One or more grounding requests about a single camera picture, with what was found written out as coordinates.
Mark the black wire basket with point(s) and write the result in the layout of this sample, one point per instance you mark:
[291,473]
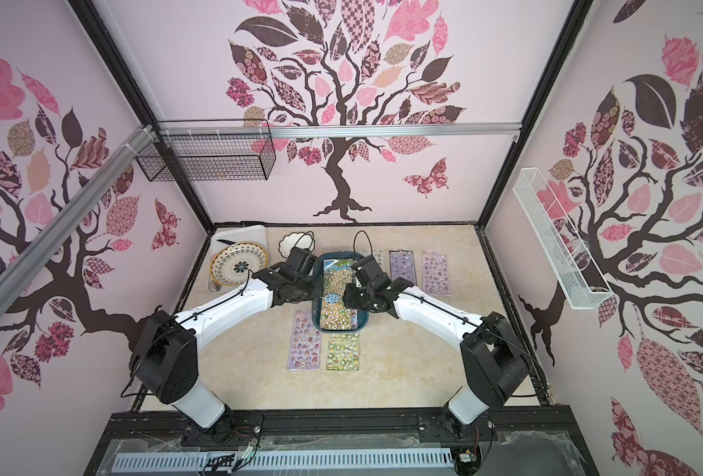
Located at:
[210,150]

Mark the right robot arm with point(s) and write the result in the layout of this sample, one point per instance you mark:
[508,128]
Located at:
[495,363]

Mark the aluminium rail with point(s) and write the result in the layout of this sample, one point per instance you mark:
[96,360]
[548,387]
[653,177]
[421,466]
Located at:
[36,254]
[337,131]

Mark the teal storage box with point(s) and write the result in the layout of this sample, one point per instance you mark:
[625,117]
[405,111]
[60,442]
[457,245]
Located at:
[362,316]

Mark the panda sticker sheet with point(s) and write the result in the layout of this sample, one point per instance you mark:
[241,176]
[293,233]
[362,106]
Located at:
[334,315]

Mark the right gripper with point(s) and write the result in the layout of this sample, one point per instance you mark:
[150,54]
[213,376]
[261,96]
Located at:
[354,296]

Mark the white scalloped bowl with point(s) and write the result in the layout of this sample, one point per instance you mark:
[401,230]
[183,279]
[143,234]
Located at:
[302,240]

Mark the white slotted cable duct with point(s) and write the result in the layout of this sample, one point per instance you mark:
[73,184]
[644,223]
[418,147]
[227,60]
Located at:
[301,461]

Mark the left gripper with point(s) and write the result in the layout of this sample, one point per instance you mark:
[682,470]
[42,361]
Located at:
[317,290]

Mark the patterned yellow rim plate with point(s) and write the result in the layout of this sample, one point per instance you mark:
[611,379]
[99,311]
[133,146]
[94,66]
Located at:
[232,266]

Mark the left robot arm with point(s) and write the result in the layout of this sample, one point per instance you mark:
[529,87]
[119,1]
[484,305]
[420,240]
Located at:
[166,357]

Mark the green animal sticker sheet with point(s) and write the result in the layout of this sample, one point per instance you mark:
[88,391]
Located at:
[343,352]

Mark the aluminium rail back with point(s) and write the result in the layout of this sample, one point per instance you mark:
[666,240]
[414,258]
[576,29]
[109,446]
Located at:
[337,131]

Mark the aluminium rail left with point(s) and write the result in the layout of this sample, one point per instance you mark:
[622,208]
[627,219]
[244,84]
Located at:
[36,254]

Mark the white wire shelf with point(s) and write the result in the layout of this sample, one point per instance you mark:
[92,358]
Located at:
[547,206]

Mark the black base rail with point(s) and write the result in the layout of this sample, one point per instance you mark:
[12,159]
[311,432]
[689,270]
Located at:
[423,422]

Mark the green dinosaur sticker sheet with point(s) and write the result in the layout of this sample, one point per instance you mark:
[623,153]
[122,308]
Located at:
[378,257]

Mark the lilac 3D animal sticker sheet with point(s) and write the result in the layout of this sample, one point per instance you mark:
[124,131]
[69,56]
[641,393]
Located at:
[436,279]

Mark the dark purple sticker sheet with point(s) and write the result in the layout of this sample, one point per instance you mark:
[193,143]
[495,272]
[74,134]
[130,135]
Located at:
[402,266]

